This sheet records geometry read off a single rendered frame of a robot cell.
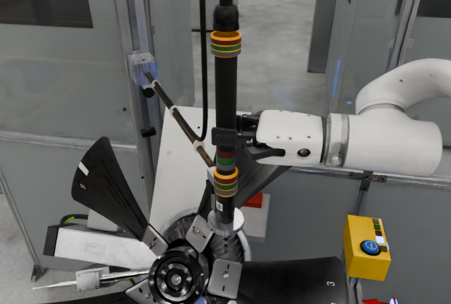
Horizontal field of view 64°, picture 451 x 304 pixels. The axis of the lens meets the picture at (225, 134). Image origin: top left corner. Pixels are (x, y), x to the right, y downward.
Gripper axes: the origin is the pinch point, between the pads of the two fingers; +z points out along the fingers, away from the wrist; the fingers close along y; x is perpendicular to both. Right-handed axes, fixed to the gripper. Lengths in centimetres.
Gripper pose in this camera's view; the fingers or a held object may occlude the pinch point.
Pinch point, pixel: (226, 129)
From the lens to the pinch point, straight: 59.4
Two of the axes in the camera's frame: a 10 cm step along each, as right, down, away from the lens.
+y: 1.8, -5.2, 8.4
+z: -9.8, -1.0, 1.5
